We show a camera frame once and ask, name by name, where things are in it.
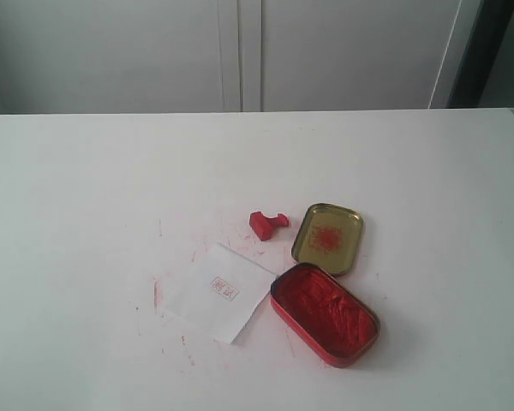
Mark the red stamp block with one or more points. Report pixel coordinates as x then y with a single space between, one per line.
264 227

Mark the red ink pad tin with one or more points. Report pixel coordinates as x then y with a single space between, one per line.
333 322

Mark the gold tin lid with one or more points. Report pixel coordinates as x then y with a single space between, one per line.
328 237

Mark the white paper sheet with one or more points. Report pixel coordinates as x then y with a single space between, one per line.
220 294

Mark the white cabinet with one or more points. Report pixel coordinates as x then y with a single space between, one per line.
221 56

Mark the dark vertical post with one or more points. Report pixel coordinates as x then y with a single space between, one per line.
480 54

